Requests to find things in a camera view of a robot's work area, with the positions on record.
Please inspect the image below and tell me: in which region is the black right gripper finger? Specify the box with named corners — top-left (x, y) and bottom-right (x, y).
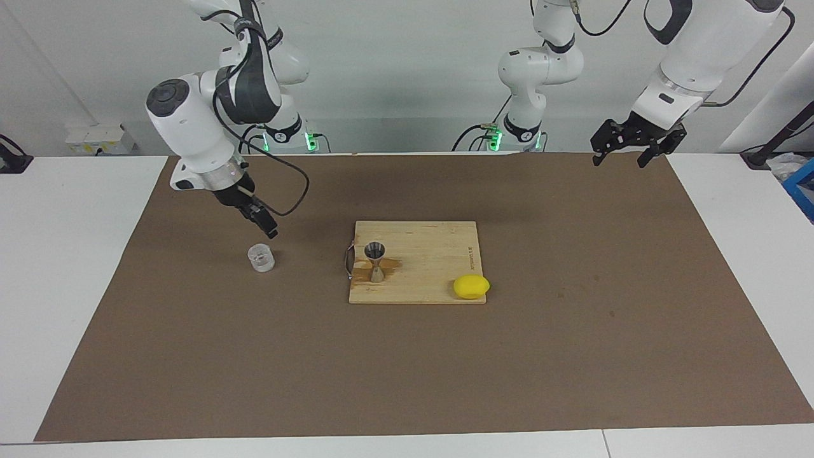
top-left (239, 207), bottom-right (275, 240)
top-left (252, 198), bottom-right (280, 235)

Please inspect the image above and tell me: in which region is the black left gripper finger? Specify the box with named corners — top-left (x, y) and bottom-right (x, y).
top-left (637, 130), bottom-right (686, 170)
top-left (590, 119), bottom-right (621, 167)

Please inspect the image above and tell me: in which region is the small clear glass cup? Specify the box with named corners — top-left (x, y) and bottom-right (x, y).
top-left (247, 244), bottom-right (276, 274)

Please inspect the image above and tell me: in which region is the metal double jigger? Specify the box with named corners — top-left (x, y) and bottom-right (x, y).
top-left (364, 241), bottom-right (387, 284)

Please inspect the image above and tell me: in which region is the black tripod leg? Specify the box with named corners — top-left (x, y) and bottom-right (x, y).
top-left (741, 101), bottom-right (814, 170)

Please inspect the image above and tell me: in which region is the clear plastic bag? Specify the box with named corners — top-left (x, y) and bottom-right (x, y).
top-left (766, 151), bottom-right (810, 184)

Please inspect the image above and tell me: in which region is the blue box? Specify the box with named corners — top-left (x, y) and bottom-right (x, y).
top-left (782, 158), bottom-right (814, 223)

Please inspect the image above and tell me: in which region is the wooden cutting board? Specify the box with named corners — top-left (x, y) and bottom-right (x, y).
top-left (344, 221), bottom-right (488, 305)

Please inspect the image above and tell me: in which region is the yellow lemon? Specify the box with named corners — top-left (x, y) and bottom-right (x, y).
top-left (453, 274), bottom-right (491, 300)

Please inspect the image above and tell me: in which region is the brown paper table mat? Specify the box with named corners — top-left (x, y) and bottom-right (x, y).
top-left (34, 151), bottom-right (814, 442)

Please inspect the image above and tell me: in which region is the black table clamp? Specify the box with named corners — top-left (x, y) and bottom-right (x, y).
top-left (0, 134), bottom-right (34, 174)

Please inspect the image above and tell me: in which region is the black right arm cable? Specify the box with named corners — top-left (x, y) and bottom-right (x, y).
top-left (200, 0), bottom-right (311, 218)

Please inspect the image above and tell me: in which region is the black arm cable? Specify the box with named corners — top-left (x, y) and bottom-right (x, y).
top-left (200, 0), bottom-right (311, 218)
top-left (569, 0), bottom-right (796, 108)

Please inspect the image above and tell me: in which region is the black base cable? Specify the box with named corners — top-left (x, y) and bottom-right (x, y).
top-left (238, 124), bottom-right (265, 155)
top-left (452, 89), bottom-right (513, 152)

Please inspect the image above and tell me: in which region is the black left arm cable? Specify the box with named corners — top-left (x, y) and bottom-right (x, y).
top-left (569, 0), bottom-right (796, 108)

